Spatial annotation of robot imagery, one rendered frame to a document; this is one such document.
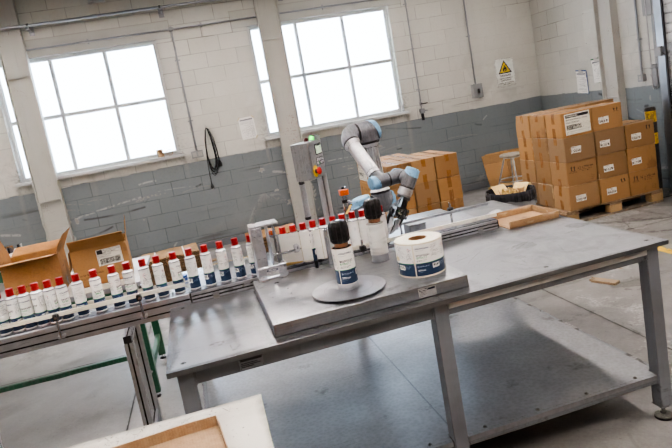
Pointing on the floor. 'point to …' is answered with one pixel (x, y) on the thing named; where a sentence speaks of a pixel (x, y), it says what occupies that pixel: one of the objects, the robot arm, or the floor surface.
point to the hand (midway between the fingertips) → (390, 231)
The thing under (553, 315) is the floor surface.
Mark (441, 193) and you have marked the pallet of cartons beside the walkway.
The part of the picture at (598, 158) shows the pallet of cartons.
